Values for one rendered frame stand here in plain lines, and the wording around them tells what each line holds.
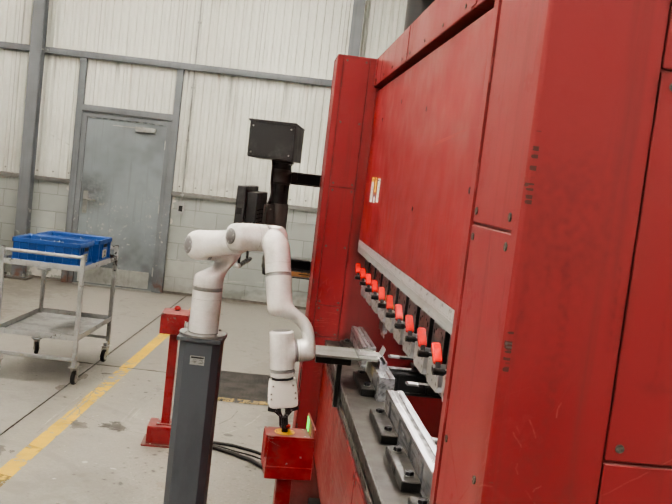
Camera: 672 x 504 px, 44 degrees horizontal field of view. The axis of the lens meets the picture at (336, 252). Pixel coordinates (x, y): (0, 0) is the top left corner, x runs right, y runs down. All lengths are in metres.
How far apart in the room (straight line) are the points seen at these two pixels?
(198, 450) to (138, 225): 7.48
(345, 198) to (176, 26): 6.93
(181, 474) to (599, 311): 2.72
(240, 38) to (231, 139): 1.24
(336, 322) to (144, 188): 6.77
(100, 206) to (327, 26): 3.62
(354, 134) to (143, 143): 6.78
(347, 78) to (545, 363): 3.32
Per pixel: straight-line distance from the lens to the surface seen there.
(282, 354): 2.82
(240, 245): 2.99
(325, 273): 4.20
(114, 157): 10.85
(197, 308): 3.39
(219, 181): 10.62
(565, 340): 0.98
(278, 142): 4.31
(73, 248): 6.28
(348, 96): 4.19
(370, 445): 2.69
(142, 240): 10.79
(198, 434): 3.47
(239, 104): 10.60
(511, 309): 0.96
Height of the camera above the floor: 1.69
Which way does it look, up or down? 5 degrees down
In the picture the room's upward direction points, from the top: 7 degrees clockwise
